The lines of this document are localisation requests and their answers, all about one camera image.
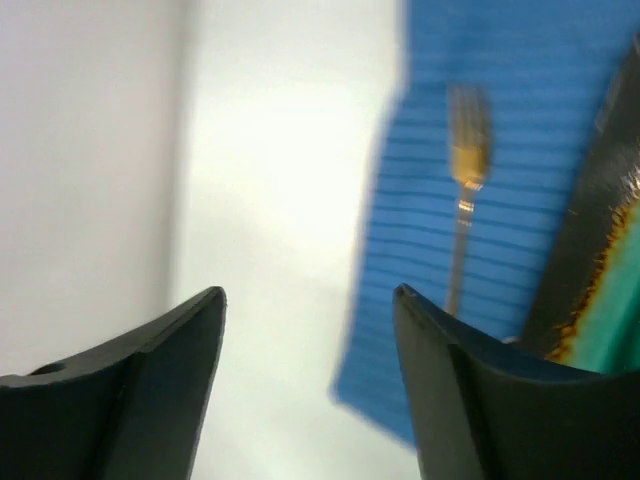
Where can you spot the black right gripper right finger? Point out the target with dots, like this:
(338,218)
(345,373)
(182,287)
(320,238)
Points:
(483,409)

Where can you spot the green square ceramic plate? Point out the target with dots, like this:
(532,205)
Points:
(585,312)

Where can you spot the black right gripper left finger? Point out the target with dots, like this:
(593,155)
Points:
(130,408)

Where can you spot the blue Pikachu placemat cloth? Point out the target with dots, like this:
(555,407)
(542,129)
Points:
(545,66)

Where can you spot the gold fork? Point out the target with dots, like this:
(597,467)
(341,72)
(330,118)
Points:
(469,144)

